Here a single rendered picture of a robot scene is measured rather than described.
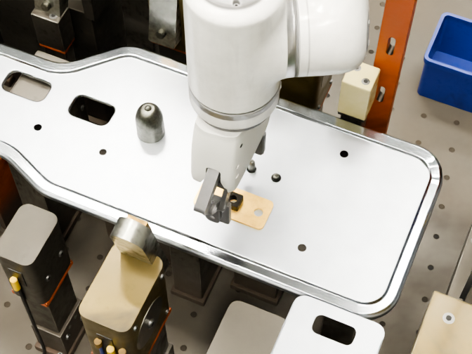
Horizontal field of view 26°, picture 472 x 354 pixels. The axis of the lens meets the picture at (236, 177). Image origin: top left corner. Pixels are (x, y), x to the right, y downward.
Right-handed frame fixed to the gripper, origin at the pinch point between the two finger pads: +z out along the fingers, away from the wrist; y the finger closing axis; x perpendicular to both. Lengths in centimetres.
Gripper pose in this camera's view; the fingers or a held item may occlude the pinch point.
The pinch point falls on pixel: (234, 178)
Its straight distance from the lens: 108.5
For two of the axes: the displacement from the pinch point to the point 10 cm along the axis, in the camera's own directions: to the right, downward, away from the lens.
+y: -4.0, 7.9, -4.6
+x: 9.2, 3.5, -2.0
